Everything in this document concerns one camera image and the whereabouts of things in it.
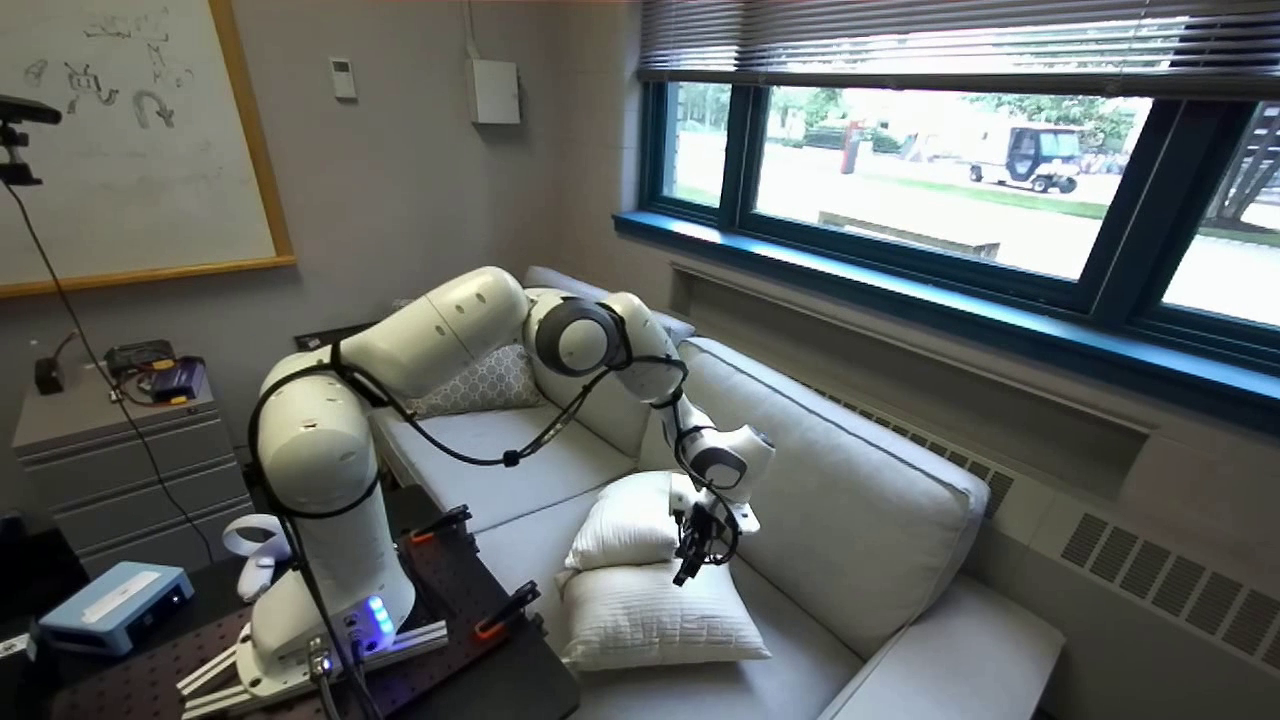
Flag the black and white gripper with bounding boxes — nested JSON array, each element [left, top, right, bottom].
[[672, 486, 762, 589]]

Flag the small white striped pillow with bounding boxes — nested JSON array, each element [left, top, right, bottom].
[[565, 467, 692, 572]]

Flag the large white striped pillow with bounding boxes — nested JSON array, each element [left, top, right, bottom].
[[559, 562, 773, 673]]

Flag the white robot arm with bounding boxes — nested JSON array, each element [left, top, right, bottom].
[[180, 262, 778, 720]]

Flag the light grey couch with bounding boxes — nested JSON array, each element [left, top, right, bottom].
[[392, 335, 1065, 720]]

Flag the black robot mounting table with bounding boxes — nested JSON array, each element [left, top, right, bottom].
[[47, 486, 580, 720]]

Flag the grey patterned pillow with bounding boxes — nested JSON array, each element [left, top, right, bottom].
[[414, 342, 542, 414]]

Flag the white VR controller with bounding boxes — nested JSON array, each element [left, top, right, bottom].
[[225, 511, 293, 600]]

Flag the grey window blinds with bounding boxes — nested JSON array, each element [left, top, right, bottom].
[[641, 0, 1280, 99]]

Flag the teal framed window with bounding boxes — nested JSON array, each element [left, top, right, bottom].
[[620, 74, 1280, 430]]

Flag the grey drawer cabinet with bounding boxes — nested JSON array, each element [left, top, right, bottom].
[[11, 366, 252, 576]]

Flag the items on cabinet top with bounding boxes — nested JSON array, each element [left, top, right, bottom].
[[110, 338, 205, 409]]

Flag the blue and white box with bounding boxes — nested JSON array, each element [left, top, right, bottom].
[[36, 559, 197, 656]]

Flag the white thermostat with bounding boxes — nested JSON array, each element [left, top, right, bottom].
[[328, 54, 362, 104]]

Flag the wood framed whiteboard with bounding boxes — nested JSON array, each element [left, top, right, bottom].
[[0, 0, 293, 301]]

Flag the orange handled clamp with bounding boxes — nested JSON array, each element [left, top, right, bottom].
[[473, 580, 542, 639], [404, 504, 473, 549]]

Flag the wall radiator vent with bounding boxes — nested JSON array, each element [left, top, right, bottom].
[[826, 396, 1280, 676]]

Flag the white wall box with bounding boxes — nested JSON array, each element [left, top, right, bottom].
[[473, 59, 526, 127]]

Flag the black camera on stand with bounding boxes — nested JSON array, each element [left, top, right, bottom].
[[0, 97, 66, 189]]

